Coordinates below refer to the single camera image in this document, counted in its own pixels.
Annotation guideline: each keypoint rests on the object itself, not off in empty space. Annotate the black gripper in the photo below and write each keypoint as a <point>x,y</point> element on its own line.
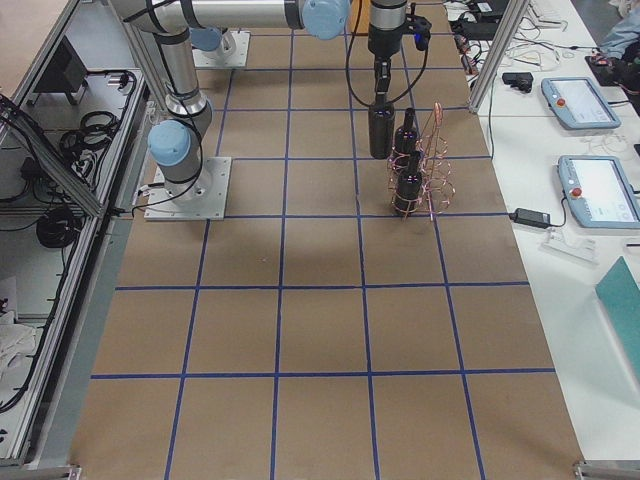
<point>382,44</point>

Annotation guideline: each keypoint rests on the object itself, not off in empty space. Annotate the dark glass wine bottle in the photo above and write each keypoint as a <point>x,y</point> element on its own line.
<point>381,123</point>

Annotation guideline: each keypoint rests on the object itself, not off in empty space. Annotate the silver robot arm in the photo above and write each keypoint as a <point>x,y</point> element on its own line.
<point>175,143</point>
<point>240,15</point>

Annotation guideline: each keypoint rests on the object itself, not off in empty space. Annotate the upper teach pendant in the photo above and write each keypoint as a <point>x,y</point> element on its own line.
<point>578,103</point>

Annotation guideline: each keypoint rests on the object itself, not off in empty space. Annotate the teach pendant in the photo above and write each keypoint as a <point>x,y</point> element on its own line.
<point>578,103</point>
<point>598,192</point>

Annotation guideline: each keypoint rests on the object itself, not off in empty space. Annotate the black power adapter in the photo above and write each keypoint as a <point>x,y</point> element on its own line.
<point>532,218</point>

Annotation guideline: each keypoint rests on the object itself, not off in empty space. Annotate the lower teach pendant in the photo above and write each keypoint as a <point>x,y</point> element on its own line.
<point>598,192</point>

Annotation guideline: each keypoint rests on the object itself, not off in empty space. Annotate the white crumpled cloth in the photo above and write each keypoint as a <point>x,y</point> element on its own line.
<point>17,341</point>

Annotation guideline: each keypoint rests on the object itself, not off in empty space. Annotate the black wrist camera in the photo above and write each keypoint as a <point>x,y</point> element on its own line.
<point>420,28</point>

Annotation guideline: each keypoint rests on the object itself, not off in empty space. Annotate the copper wire bottle basket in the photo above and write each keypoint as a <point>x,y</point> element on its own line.
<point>437,189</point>

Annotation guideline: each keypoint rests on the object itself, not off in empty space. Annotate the aluminium frame post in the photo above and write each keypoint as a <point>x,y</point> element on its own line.
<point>504,35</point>

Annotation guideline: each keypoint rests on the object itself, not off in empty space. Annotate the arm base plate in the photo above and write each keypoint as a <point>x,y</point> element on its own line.
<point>215,49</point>
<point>205,200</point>

